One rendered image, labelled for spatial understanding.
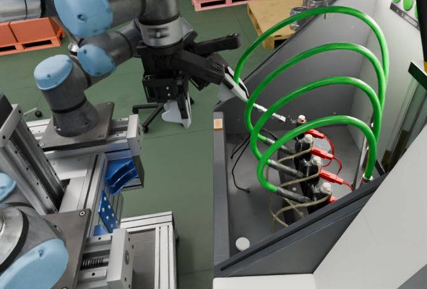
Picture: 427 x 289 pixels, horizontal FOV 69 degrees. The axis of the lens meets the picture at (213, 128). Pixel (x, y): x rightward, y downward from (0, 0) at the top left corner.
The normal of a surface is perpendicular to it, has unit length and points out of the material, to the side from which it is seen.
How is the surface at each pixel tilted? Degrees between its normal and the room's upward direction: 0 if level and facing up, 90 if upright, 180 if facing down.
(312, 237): 90
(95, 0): 67
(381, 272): 76
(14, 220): 33
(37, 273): 97
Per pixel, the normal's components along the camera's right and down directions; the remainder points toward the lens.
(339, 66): 0.00, 0.64
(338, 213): -0.74, -0.51
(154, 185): -0.08, -0.77
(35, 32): 0.23, 0.61
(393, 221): -0.99, -0.11
